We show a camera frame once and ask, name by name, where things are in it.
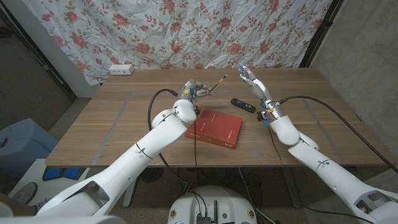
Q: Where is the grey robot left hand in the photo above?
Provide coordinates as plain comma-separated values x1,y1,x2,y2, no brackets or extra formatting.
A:
177,78,213,103

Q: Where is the white low platform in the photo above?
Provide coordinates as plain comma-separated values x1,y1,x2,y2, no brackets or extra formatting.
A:
9,158,94,200

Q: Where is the white robot torso edge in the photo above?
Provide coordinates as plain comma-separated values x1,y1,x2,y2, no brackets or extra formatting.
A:
0,215,127,224

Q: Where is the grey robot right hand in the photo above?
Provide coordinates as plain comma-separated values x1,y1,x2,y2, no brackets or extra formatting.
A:
238,62,283,123

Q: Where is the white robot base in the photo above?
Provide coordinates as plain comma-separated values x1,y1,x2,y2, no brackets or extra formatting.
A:
167,185,258,224

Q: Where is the black round floor fan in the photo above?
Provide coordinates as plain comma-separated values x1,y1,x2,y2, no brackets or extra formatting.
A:
139,167,165,184

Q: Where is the white power strip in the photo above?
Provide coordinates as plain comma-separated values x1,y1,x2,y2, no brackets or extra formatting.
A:
108,63,135,76

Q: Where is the blue foot pedal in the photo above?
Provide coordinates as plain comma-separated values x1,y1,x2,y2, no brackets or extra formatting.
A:
42,167,62,182
63,167,85,180

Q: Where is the black backdrop stand pole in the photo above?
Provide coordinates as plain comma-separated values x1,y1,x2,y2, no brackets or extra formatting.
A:
298,0,345,68

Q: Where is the black TV remote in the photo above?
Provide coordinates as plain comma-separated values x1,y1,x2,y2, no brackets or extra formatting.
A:
230,98,257,114

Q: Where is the black mechanical pencil yellow label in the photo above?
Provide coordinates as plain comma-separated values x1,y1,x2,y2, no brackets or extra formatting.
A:
208,74,228,93

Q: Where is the grey metal table leg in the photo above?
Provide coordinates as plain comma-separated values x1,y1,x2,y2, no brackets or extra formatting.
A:
281,167,302,208
123,179,137,208

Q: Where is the person's face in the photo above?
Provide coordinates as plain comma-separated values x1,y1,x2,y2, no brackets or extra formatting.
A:
0,182,47,217

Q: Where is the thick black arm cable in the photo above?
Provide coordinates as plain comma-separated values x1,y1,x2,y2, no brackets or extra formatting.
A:
276,95,398,174
147,88,198,195

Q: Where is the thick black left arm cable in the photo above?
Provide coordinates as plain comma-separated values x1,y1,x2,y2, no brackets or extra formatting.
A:
147,88,198,195

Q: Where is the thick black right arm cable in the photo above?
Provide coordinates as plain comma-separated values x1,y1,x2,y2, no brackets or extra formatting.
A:
276,95,398,174

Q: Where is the blue plastic bin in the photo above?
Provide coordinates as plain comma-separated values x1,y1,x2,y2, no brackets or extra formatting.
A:
0,118,59,180

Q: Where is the floral rose backdrop cloth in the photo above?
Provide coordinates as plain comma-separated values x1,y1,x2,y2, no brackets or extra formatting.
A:
21,0,333,86

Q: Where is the red hardcover book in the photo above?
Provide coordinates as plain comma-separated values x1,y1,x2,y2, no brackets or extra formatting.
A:
184,107,243,150

